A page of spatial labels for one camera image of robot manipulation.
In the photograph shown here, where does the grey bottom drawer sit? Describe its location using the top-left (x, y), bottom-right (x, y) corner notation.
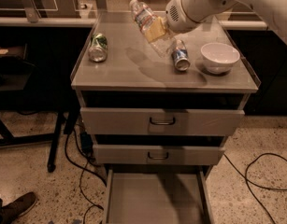
top-left (102, 168), bottom-right (214, 224)

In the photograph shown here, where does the blue soda can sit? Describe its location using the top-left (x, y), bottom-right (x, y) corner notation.
top-left (171, 39), bottom-right (191, 72)

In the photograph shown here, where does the black floor cable left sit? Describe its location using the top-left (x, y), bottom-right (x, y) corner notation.
top-left (64, 128), bottom-right (108, 224)

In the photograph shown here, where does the white bowl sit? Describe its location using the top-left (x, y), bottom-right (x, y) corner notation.
top-left (200, 42), bottom-right (240, 74)

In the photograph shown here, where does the clear plastic water bottle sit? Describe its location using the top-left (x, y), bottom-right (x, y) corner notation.
top-left (129, 0), bottom-right (174, 57)

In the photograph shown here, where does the green soda can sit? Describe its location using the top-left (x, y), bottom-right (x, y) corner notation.
top-left (88, 33), bottom-right (108, 63)

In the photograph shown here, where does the grey drawer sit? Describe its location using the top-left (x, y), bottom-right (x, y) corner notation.
top-left (93, 145), bottom-right (224, 165)
top-left (80, 107), bottom-right (244, 136)
top-left (102, 168), bottom-right (214, 224)

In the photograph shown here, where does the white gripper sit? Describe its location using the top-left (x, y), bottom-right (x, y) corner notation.
top-left (144, 0), bottom-right (199, 43)

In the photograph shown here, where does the black table frame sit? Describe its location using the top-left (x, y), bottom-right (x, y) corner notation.
top-left (0, 112), bottom-right (73, 173)

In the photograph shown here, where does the dark shoe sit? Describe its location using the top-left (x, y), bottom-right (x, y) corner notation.
top-left (0, 192), bottom-right (37, 224)

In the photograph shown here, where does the grey middle drawer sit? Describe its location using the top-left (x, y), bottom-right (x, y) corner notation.
top-left (93, 145), bottom-right (224, 165)

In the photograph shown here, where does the grey drawer cabinet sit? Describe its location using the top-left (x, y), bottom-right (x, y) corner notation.
top-left (69, 10), bottom-right (262, 224)

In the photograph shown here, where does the black floor cable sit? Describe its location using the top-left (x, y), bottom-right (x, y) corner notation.
top-left (64, 128), bottom-right (108, 224)
top-left (222, 152), bottom-right (287, 224)

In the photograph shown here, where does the black floor cable right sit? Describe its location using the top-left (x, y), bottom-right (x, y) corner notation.
top-left (222, 152), bottom-right (287, 224)

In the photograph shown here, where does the black power adapter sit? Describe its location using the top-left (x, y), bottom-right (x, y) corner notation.
top-left (80, 132), bottom-right (93, 154)

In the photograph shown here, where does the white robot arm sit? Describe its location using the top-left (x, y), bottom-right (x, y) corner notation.
top-left (145, 0), bottom-right (287, 45)

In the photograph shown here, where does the grey top drawer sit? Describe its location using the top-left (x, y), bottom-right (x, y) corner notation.
top-left (80, 107), bottom-right (244, 136)

